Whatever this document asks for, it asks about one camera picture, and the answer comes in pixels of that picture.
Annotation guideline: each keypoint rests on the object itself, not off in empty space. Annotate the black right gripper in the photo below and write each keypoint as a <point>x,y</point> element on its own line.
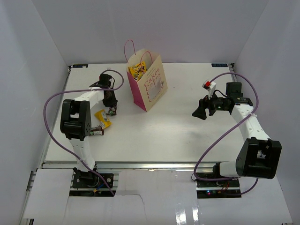
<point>200,112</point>

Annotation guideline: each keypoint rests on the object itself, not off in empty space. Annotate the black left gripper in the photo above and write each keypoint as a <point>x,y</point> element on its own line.
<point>112,102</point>

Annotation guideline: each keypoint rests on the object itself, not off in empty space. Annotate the purple candy bar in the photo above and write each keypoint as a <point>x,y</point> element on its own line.
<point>112,110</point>

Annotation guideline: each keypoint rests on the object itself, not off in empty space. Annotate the yellow M&M's packet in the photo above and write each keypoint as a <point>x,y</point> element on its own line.
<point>138,70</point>

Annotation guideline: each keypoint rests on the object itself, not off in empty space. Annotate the yellow wrapper snack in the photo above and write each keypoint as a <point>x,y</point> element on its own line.
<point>102,117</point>

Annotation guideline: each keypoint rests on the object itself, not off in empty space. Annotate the pink beige paper bag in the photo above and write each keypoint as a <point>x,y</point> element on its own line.
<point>153,85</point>

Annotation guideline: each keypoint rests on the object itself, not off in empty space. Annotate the brown chocolate bar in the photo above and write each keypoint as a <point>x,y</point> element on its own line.
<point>96,131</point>

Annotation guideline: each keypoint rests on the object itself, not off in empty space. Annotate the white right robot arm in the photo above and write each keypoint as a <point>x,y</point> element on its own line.
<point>259,155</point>

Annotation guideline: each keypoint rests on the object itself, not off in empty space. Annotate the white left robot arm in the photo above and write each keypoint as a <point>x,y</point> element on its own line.
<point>76,123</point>

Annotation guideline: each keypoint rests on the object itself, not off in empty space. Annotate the blue label left corner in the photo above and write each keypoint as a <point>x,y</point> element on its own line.
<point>80,65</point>

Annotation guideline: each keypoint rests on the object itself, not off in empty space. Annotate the blue label corner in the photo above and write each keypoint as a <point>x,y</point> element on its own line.
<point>80,65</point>
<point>219,65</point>

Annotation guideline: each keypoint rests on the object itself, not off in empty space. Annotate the blue label right corner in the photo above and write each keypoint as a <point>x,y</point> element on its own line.
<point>219,65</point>

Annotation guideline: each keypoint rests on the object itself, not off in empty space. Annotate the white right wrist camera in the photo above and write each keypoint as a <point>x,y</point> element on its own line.
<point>210,87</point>

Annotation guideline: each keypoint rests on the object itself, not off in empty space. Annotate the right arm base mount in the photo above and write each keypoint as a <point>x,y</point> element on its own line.
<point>210,189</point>

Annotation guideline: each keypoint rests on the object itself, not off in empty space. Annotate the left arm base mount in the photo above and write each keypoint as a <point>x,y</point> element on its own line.
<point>90,180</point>

